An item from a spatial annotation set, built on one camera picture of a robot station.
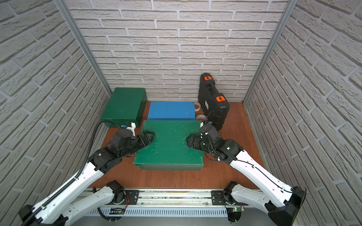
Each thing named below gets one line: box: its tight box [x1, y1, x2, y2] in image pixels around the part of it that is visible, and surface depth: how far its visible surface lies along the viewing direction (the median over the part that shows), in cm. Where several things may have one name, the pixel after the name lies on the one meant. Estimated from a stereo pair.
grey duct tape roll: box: [195, 113, 208, 122], surface depth 108 cm
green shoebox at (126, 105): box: [100, 87, 148, 129], surface depth 106 cm
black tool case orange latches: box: [197, 72, 230, 131], surface depth 89 cm
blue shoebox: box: [147, 101, 196, 121], surface depth 99 cm
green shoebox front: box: [133, 120, 204, 171], surface depth 70 cm
